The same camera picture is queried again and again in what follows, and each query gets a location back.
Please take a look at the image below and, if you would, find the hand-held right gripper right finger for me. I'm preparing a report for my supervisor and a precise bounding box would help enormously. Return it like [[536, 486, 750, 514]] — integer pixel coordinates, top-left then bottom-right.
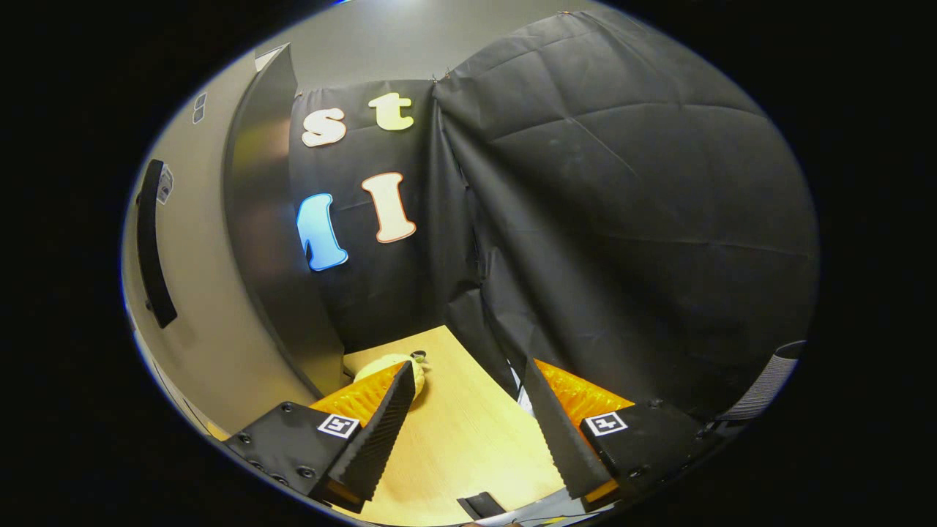
[[524, 357, 725, 512]]

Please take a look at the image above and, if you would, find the grey shoe cabinet door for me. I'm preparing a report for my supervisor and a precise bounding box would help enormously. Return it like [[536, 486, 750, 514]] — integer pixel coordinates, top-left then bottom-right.
[[121, 44, 324, 438]]

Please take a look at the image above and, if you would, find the black backdrop cloth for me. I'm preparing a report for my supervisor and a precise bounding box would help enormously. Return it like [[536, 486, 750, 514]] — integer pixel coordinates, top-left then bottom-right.
[[288, 6, 821, 427]]

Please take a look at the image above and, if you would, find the yellow plush toy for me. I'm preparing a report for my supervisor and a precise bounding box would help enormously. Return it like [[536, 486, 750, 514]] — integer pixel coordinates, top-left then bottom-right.
[[354, 351, 430, 400]]

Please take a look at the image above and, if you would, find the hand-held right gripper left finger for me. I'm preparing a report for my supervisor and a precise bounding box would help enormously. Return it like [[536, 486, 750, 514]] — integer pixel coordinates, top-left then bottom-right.
[[220, 360, 417, 513]]

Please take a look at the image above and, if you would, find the grey shoe cabinet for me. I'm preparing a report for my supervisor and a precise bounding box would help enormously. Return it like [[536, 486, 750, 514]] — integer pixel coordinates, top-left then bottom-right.
[[223, 44, 346, 400]]

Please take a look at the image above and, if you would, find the black flat object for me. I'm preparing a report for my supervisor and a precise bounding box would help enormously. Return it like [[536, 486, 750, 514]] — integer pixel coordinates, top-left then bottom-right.
[[457, 492, 507, 521]]

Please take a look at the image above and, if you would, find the grey ribbed cuff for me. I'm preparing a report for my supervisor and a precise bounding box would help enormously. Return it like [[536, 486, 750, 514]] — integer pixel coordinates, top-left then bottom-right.
[[719, 340, 807, 423]]

